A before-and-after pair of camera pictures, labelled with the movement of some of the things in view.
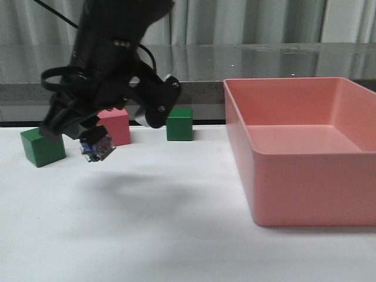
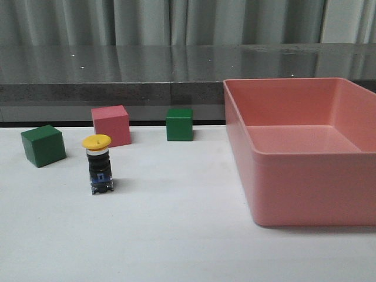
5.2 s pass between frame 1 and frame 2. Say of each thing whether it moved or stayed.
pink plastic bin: stayed
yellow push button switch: moved
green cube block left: stayed
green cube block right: stayed
